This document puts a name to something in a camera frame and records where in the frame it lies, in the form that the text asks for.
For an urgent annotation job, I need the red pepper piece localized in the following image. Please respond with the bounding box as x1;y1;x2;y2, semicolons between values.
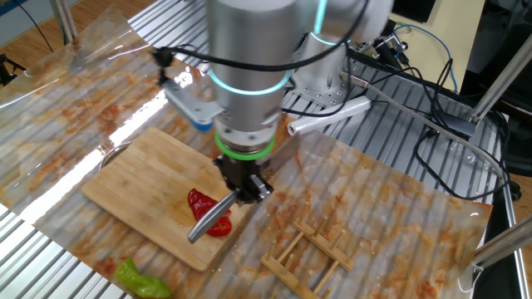
186;188;233;225

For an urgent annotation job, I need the thin black camera cable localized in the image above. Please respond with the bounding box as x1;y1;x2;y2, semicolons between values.
151;0;371;88

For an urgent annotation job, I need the black table cable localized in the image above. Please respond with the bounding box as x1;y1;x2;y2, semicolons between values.
414;57;513;202

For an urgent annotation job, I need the blue cable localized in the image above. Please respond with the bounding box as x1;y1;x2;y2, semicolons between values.
392;22;459;93

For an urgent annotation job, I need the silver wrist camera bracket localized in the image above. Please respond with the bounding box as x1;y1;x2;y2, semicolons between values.
160;78;226;134

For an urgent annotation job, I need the thick grey cable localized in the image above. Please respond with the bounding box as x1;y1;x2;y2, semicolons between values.
340;70;510;184

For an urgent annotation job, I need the wooden peg rack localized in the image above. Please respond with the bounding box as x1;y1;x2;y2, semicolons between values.
260;216;357;299

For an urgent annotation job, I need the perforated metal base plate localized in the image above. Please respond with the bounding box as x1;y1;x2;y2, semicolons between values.
284;61;362;109

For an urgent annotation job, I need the aluminium frame post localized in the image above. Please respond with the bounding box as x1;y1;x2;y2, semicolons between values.
471;215;532;271
49;0;78;45
455;32;532;136

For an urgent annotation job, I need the steel cleaver knife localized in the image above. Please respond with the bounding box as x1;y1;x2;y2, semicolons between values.
186;135;301;245

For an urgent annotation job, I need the bamboo cutting board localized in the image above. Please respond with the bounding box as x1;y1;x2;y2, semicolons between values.
81;126;264;273

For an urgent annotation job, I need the black tripod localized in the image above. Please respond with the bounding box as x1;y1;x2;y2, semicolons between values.
0;53;26;86

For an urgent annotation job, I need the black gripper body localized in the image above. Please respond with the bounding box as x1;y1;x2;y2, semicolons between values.
214;154;271;196

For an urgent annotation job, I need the large green pepper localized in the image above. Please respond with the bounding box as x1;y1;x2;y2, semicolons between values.
114;257;173;299

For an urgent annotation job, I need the cut red chili slice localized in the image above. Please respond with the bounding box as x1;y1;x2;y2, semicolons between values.
205;216;233;238

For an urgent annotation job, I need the marble pattern plastic mat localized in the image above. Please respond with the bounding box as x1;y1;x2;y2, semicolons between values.
0;6;494;299

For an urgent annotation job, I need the white plastic roll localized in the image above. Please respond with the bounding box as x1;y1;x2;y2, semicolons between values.
286;96;372;138

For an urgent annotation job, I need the long black gripper cable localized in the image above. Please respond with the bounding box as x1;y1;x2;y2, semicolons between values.
281;41;354;118

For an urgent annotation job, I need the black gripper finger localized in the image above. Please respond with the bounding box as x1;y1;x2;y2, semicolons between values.
235;174;275;207
213;158;232;190

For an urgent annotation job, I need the beige board panel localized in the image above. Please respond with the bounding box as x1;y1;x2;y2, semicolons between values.
390;0;486;95

